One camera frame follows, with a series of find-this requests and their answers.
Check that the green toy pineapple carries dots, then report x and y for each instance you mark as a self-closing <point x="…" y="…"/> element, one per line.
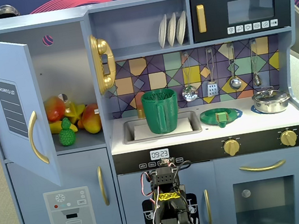
<point x="67" y="137"/>

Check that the blue toy kitchen cabinet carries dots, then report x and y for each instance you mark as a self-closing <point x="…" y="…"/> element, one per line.
<point x="134" y="1"/>

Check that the blue cabinet door shopping list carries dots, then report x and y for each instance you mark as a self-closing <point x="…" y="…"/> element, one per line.
<point x="9" y="63"/>

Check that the gold toy faucet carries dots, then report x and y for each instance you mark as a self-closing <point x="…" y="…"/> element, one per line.
<point x="140" y="113"/>

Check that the white sheet in sink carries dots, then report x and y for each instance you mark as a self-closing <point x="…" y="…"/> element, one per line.
<point x="141" y="133"/>

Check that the grey toy sink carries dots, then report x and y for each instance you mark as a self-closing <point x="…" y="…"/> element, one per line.
<point x="129" y="132"/>

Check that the metal skimmer spoon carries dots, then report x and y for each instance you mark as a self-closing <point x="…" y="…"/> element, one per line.
<point x="190" y="93"/>

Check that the red yellow toy mango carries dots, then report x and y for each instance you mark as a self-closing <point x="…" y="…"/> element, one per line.
<point x="92" y="120"/>
<point x="54" y="109"/>

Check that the green plate with toy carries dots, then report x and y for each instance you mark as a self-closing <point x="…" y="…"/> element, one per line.
<point x="208" y="118"/>

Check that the metal slotted spatula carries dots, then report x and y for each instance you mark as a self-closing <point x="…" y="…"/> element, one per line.
<point x="212" y="89"/>

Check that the small orange toy fruit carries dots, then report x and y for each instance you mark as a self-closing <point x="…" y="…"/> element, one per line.
<point x="80" y="124"/>

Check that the yellow toy star fruit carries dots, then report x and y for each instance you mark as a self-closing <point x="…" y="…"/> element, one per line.
<point x="75" y="113"/>

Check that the blue dishwasher door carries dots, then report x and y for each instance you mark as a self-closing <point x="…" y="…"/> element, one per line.
<point x="130" y="184"/>

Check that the white toy plate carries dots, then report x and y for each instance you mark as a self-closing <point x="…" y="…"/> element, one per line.
<point x="162" y="32"/>
<point x="182" y="27"/>
<point x="172" y="29"/>

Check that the gold toy telephone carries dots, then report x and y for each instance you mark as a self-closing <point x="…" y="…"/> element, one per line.
<point x="101" y="46"/>

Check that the gold stove knob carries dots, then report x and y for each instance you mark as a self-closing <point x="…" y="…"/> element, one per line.
<point x="288" y="138"/>
<point x="231" y="147"/>

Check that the metal ladle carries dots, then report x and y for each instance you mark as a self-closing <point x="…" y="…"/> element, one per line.
<point x="235" y="83"/>

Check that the yellow toy banana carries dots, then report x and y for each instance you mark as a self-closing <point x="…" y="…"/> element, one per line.
<point x="54" y="128"/>

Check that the blue oven door window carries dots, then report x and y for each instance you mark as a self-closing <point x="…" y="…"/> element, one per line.
<point x="226" y="174"/>

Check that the blue fridge door ice dispenser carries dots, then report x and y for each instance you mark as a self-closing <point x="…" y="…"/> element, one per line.
<point x="62" y="172"/>

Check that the metal small spoon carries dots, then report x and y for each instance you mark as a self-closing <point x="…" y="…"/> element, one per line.
<point x="257" y="80"/>

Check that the steel pot with lid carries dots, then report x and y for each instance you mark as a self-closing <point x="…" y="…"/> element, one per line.
<point x="271" y="104"/>

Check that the small camera circuit board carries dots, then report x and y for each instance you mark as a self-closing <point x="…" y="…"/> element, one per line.
<point x="167" y="161"/>

